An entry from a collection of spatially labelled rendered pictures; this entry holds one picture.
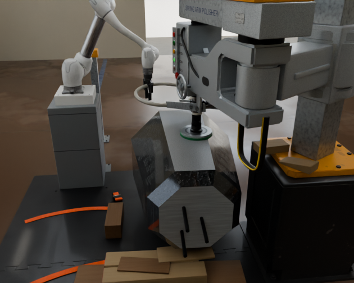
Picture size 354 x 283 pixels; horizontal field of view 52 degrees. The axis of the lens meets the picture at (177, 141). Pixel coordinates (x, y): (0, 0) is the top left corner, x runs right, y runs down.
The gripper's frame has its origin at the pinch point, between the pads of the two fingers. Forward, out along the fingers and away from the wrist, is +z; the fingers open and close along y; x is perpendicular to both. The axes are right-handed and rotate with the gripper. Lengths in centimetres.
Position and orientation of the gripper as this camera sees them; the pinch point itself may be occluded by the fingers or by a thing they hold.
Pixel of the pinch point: (148, 95)
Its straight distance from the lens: 317.3
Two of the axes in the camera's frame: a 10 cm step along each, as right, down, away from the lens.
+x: 8.0, -2.7, 5.3
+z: -0.3, 8.7, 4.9
